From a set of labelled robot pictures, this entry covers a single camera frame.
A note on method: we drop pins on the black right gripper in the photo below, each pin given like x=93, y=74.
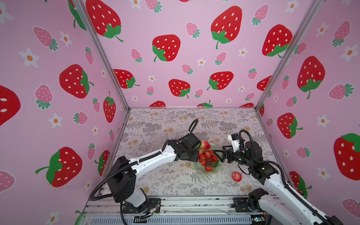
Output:
x=223, y=154

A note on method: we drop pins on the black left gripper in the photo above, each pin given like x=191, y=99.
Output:
x=196, y=154

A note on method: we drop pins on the fake strawberry bunch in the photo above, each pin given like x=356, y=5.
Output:
x=208, y=160

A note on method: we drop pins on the red fake peach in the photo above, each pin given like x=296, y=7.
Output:
x=205, y=145

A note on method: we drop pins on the red yellow fake apple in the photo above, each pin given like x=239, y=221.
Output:
x=236, y=176

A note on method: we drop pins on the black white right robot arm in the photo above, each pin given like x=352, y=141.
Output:
x=295, y=209

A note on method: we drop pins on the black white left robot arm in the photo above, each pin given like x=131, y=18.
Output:
x=123, y=185

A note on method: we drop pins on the light green fruit bowl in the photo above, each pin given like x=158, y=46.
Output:
x=198, y=167

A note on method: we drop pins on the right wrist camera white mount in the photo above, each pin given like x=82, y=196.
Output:
x=237, y=142

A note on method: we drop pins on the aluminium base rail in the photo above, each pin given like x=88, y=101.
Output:
x=176, y=210

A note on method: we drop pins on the aluminium corner frame post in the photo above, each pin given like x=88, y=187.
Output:
x=300, y=32

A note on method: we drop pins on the left aluminium corner post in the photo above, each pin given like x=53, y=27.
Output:
x=100, y=51

